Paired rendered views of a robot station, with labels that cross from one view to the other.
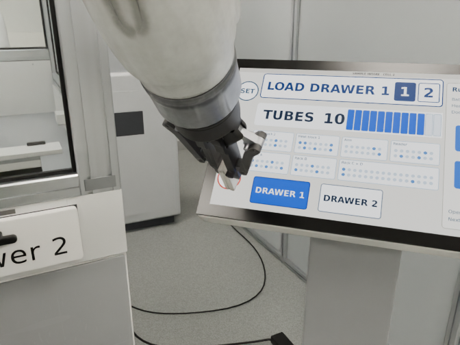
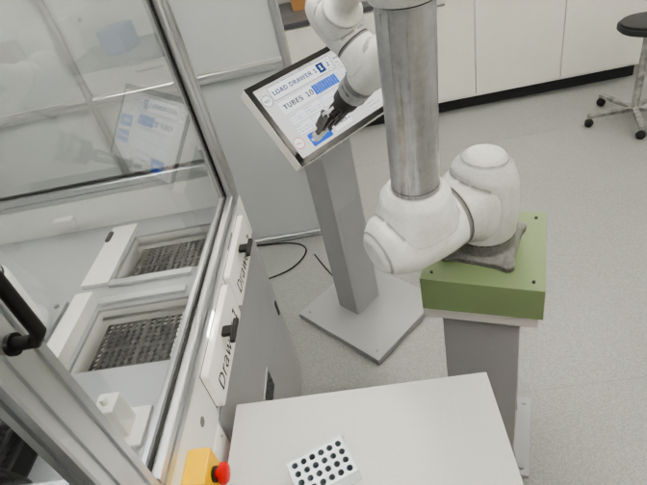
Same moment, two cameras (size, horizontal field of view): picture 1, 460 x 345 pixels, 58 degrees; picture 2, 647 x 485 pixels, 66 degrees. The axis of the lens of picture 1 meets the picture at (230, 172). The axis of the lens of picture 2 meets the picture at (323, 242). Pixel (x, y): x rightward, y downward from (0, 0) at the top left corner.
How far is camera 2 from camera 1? 1.33 m
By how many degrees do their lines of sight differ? 51
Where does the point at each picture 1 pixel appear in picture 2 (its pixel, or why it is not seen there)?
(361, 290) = (343, 163)
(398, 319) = (285, 215)
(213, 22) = not seen: hidden behind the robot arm
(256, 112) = (280, 109)
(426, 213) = (363, 109)
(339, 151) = (323, 105)
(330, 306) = (337, 180)
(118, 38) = not seen: hidden behind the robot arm
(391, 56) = (193, 51)
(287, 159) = (310, 120)
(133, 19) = not seen: hidden behind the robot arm
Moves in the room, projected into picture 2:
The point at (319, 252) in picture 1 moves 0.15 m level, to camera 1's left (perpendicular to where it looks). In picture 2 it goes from (325, 158) to (307, 180)
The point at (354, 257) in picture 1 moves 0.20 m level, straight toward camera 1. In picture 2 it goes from (337, 150) to (377, 161)
